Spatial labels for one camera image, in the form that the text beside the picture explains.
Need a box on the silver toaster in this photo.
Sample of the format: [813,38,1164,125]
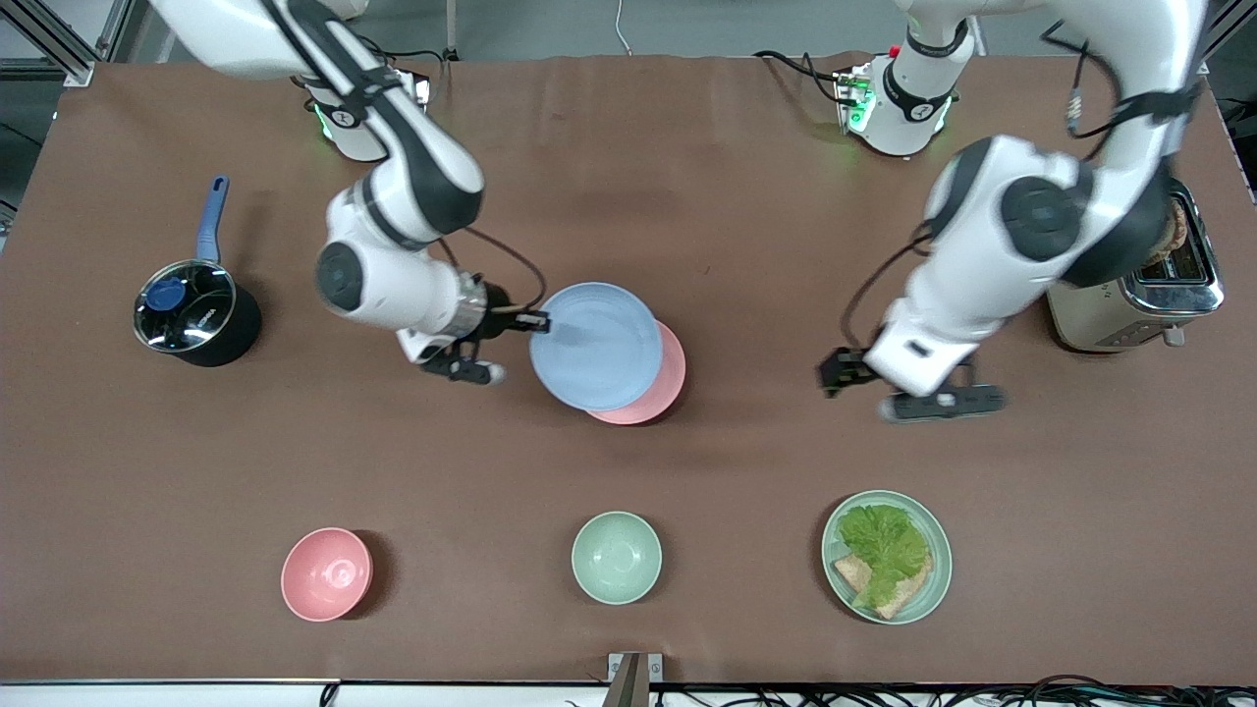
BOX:
[1045,180,1227,354]

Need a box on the blue plate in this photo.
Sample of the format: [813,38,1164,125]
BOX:
[528,281,665,412]

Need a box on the brown toast slice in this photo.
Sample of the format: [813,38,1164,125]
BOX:
[1142,196,1190,268]

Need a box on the pink bowl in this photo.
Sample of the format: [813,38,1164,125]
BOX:
[281,527,375,623]

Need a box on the glass lid with blue knob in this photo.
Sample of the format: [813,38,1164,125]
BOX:
[134,259,239,353]

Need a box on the pink plate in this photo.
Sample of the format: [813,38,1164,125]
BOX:
[586,319,687,427]

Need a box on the green bowl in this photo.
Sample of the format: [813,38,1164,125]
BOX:
[571,511,664,606]

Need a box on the green lettuce leaf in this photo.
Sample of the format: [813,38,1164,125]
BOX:
[837,504,932,610]

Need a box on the green plate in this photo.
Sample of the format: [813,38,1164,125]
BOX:
[821,489,954,626]

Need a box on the black base power cable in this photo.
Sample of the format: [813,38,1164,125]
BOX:
[752,49,850,104]
[363,34,445,84]

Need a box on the aluminium frame profile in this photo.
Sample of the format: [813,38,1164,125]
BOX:
[1203,0,1257,75]
[0,0,96,87]

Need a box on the grey metal camera bracket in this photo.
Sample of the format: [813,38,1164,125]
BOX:
[603,652,665,707]

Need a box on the black saucepan with blue handle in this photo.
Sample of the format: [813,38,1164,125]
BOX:
[133,175,263,369]

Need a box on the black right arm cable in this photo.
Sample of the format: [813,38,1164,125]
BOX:
[436,225,548,317]

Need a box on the black cable bundle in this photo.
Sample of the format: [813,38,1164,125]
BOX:
[565,674,1257,707]

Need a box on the brown bread slice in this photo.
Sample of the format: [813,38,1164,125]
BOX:
[833,553,936,622]

